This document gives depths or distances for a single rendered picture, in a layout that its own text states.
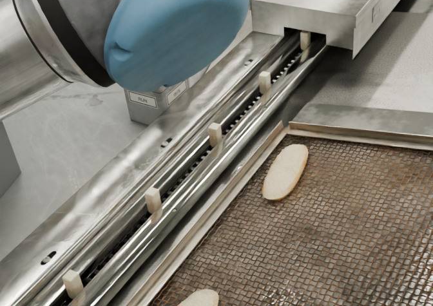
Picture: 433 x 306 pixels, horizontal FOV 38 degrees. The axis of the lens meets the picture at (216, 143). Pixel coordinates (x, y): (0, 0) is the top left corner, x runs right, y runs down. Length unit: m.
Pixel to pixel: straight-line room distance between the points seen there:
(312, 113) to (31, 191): 0.38
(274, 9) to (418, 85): 0.25
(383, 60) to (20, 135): 0.57
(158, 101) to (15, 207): 0.24
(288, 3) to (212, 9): 0.57
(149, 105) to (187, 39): 0.45
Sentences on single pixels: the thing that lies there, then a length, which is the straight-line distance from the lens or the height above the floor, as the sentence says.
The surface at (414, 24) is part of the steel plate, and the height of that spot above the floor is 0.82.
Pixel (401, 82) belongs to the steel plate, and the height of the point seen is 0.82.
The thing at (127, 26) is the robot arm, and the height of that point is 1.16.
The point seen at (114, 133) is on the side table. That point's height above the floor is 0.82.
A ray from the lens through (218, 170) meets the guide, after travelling 0.76.
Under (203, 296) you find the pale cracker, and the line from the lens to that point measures 0.56.
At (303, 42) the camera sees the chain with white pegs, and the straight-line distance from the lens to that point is 1.02.
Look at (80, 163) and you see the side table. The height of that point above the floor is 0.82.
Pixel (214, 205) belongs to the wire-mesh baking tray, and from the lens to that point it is 0.66.
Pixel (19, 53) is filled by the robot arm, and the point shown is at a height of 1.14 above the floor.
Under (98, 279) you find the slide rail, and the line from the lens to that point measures 0.67.
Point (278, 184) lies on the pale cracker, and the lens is 0.66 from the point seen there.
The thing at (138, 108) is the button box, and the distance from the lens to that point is 0.91.
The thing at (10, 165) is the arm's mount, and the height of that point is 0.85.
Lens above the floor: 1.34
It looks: 37 degrees down
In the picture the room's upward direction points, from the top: 7 degrees counter-clockwise
